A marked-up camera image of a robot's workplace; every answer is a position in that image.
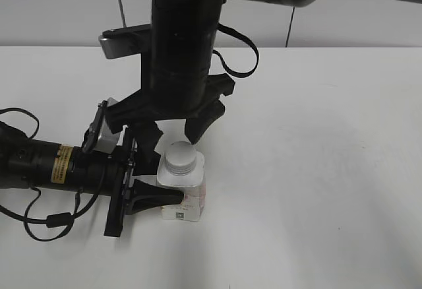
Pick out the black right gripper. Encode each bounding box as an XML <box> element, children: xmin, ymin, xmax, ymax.
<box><xmin>105</xmin><ymin>74</ymin><xmax>235</xmax><ymax>164</ymax></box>

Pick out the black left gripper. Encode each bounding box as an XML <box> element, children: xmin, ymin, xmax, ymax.
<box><xmin>73</xmin><ymin>129</ymin><xmax>184</xmax><ymax>238</ymax></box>

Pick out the white bottle cap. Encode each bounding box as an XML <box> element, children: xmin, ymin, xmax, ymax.
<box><xmin>164</xmin><ymin>141</ymin><xmax>196</xmax><ymax>176</ymax></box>

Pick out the white meinianda bottle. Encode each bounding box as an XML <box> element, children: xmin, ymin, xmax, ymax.
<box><xmin>155</xmin><ymin>141</ymin><xmax>207</xmax><ymax>222</ymax></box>

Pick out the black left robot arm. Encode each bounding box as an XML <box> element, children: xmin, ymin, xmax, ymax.
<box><xmin>1</xmin><ymin>123</ymin><xmax>184</xmax><ymax>238</ymax></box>

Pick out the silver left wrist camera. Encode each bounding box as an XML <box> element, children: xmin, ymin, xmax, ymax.
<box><xmin>82</xmin><ymin>98</ymin><xmax>120</xmax><ymax>154</ymax></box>

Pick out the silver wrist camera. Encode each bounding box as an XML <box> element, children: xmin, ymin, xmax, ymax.
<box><xmin>82</xmin><ymin>98</ymin><xmax>120</xmax><ymax>154</ymax></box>
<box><xmin>98</xmin><ymin>24</ymin><xmax>151</xmax><ymax>59</ymax></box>

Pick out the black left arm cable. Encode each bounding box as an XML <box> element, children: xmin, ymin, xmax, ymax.
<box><xmin>0</xmin><ymin>106</ymin><xmax>106</xmax><ymax>242</ymax></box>

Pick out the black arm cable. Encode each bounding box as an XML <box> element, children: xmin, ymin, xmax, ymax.
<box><xmin>212</xmin><ymin>22</ymin><xmax>260</xmax><ymax>79</ymax></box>
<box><xmin>0</xmin><ymin>106</ymin><xmax>106</xmax><ymax>242</ymax></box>

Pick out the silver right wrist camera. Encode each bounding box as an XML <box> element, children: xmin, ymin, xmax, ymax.
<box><xmin>98</xmin><ymin>24</ymin><xmax>151</xmax><ymax>59</ymax></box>

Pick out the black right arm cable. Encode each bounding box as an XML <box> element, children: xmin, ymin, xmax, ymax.
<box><xmin>212</xmin><ymin>22</ymin><xmax>260</xmax><ymax>79</ymax></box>

